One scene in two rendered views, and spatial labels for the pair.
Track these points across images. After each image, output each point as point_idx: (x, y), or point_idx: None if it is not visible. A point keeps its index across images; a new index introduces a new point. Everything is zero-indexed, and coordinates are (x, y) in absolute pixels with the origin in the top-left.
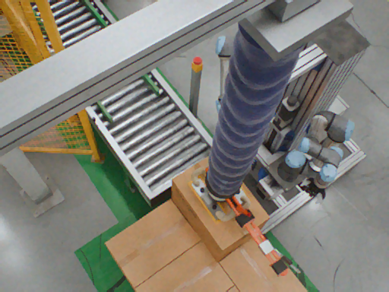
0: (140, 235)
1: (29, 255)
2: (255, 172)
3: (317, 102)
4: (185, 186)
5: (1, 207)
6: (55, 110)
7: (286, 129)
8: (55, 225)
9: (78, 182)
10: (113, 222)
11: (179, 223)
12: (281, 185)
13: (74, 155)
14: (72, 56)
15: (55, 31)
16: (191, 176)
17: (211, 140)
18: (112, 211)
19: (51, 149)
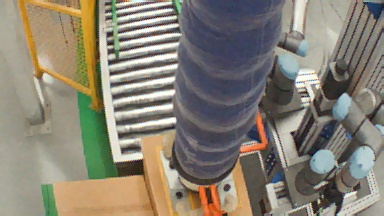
0: (90, 196)
1: (9, 165)
2: (270, 178)
3: (368, 74)
4: (155, 156)
5: (8, 114)
6: None
7: (326, 118)
8: (36, 152)
9: (68, 122)
10: (84, 178)
11: (141, 207)
12: (291, 198)
13: (77, 92)
14: None
15: None
16: (163, 138)
17: None
18: (87, 167)
19: (60, 76)
